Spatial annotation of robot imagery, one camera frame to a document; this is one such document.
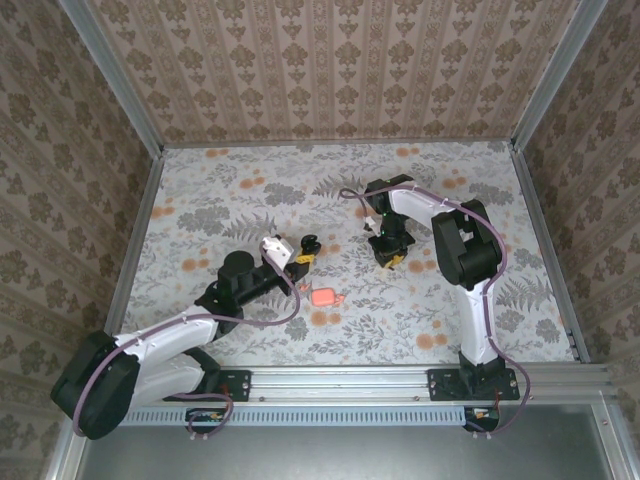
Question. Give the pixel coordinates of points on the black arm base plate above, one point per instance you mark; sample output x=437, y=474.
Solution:
x=442, y=385
x=240, y=385

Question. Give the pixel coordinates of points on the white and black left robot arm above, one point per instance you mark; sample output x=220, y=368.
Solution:
x=175, y=340

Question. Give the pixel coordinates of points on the aluminium table back rail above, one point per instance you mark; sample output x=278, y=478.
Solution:
x=340, y=144

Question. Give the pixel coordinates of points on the aluminium table side rail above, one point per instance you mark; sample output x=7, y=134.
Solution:
x=136, y=240
x=533, y=200

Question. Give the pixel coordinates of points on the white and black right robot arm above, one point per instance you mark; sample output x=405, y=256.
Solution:
x=470, y=325

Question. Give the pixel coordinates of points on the grey metal sheet panel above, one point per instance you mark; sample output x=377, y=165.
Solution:
x=350, y=455

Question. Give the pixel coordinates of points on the coral earbud charging case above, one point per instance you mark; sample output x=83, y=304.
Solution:
x=323, y=297

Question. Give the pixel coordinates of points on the aluminium frame corner post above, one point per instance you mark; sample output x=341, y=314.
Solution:
x=556, y=75
x=119, y=85

